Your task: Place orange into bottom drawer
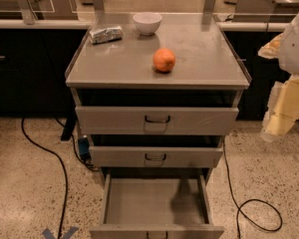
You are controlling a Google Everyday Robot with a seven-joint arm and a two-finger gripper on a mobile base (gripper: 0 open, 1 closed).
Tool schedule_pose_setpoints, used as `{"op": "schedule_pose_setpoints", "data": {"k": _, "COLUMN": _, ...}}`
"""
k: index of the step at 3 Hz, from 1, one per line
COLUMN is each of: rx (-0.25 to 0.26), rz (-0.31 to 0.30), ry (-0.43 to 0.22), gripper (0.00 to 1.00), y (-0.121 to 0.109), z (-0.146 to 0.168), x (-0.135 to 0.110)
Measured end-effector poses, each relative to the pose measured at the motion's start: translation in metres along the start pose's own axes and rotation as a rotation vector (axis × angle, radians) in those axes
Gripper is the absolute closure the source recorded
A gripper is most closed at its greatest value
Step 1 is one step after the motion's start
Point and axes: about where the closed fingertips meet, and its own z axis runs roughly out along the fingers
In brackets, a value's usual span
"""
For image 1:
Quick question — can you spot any left grey metal post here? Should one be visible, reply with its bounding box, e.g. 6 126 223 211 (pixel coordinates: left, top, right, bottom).
17 0 36 25

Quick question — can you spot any top grey drawer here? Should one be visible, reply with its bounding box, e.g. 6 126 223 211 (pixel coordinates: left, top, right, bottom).
76 106 238 135

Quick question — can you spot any black cable left floor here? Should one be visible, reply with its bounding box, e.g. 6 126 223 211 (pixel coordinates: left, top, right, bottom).
20 117 69 239

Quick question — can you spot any middle grey drawer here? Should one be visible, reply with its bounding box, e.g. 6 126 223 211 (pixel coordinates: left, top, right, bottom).
90 146 222 168

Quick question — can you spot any bottom grey drawer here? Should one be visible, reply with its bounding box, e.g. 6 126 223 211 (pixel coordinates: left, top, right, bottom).
91 173 224 239

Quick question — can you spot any blue power adapter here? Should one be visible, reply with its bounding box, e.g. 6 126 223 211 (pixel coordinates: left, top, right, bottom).
78 137 90 156

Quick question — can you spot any black cable right floor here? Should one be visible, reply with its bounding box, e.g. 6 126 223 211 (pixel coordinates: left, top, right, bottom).
221 139 284 239

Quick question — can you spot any black cable floor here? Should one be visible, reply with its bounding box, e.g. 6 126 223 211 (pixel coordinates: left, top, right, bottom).
221 139 284 239
20 117 69 239

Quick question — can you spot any grey drawer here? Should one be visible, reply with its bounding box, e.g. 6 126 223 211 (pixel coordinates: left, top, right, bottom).
91 173 224 239
90 146 222 168
76 106 238 135

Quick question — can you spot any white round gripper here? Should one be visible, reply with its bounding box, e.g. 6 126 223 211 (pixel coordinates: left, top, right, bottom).
258 13 299 142

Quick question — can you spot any grey metal drawer cabinet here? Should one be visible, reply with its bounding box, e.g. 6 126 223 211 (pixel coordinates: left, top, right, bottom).
66 13 249 239

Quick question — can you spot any silver foil snack packet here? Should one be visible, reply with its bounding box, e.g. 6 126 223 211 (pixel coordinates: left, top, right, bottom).
89 26 123 45

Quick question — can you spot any orange fruit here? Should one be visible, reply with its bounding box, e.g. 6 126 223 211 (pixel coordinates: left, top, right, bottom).
152 48 175 73

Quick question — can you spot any black counter cabinet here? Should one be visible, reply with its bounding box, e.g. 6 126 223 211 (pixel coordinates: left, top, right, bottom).
0 27 88 118

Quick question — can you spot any blue tape floor marker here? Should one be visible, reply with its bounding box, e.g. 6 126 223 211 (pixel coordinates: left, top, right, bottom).
42 226 79 239

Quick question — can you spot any white ceramic bowl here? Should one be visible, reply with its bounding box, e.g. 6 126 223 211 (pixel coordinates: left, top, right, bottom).
133 12 162 36

